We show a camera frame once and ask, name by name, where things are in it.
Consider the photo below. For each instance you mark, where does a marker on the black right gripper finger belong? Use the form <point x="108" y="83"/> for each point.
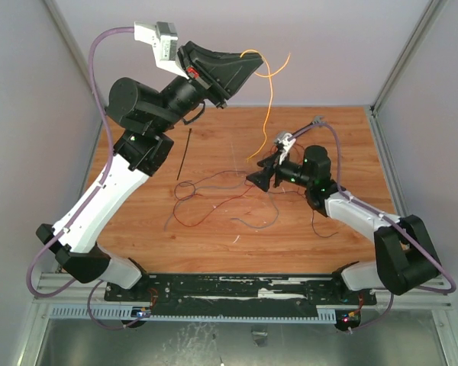
<point x="270" y="160"/>
<point x="262" y="178"/>

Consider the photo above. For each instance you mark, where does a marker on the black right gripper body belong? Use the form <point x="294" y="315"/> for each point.
<point x="272" y="174"/>

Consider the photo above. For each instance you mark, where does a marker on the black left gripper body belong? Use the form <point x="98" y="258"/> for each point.
<point x="192" y="73"/>

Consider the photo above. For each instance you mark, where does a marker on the black zip tie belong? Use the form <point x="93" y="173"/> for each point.
<point x="184" y="153"/>

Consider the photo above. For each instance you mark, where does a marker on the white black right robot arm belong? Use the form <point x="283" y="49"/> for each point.
<point x="405" y="257"/>

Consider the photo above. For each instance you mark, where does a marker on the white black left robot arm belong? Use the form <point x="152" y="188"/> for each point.
<point x="145" y="115"/>

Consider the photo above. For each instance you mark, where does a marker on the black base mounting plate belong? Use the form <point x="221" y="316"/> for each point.
<point x="243" y="295"/>

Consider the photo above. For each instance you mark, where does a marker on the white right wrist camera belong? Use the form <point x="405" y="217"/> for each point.
<point x="283" y="142"/>

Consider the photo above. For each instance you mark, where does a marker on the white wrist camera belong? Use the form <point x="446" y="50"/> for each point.
<point x="163" y="38"/>
<point x="283" y="142"/>

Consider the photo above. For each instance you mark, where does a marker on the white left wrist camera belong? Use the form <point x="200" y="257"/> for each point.
<point x="163" y="38"/>

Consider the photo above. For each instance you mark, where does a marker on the adjustable wrench black handle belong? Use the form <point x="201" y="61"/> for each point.
<point x="318" y="121"/>

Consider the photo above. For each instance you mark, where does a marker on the aluminium frame rail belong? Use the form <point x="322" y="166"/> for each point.
<point x="75" y="293"/>

